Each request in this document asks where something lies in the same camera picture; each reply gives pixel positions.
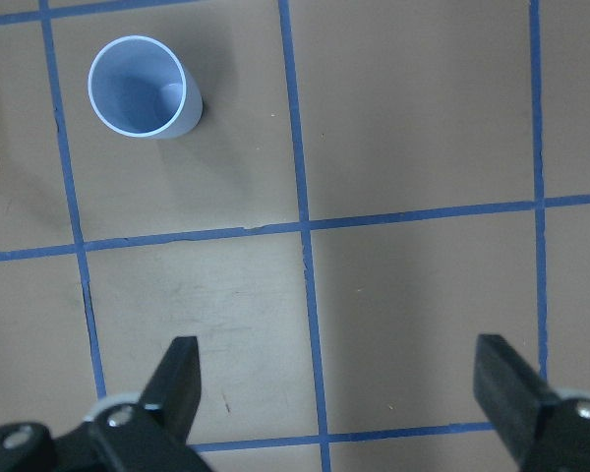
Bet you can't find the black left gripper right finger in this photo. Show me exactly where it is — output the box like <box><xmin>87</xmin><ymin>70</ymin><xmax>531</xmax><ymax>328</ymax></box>
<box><xmin>473</xmin><ymin>333</ymin><xmax>561</xmax><ymax>467</ymax></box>

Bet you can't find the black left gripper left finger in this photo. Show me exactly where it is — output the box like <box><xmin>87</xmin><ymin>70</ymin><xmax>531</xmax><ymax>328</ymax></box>
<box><xmin>138</xmin><ymin>336</ymin><xmax>201</xmax><ymax>444</ymax></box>

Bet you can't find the light blue plastic cup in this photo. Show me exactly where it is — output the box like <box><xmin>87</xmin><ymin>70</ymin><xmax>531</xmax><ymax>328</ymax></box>
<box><xmin>88</xmin><ymin>35</ymin><xmax>204</xmax><ymax>140</ymax></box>

